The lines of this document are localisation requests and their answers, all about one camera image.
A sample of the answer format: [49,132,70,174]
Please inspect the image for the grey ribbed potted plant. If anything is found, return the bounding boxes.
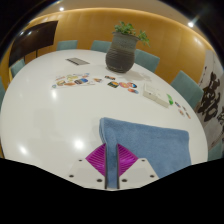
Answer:
[105,21,151,74]

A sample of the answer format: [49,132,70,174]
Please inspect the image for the grey flat card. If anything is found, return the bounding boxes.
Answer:
[65,57,91,67]

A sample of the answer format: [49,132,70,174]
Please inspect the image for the white calligraphy banner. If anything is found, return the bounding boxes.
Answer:
[194,49,224,151]

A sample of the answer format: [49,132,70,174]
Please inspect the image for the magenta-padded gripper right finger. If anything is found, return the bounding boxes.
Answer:
[116,143,159,190]

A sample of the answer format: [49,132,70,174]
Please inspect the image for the blue towel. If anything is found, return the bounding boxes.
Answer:
[98,116,192,190]

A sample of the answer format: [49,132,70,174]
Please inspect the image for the ceiling spotlights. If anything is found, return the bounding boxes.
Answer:
[58,5,195,29]

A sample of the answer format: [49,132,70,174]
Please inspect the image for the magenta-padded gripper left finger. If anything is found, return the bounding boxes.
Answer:
[66,142,108,190]

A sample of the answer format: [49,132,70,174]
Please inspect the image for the teal chairs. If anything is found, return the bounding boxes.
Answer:
[0,39,224,162]

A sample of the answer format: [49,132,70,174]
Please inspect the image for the white flat box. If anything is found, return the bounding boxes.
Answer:
[142,82,171,109]

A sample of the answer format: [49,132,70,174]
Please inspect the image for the black television screen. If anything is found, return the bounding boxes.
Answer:
[8,20,59,68]

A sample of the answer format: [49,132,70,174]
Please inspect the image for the dark square sticker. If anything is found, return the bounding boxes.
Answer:
[107,80,120,89]

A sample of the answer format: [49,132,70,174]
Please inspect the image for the small green box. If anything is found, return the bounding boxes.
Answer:
[166,93,175,106]

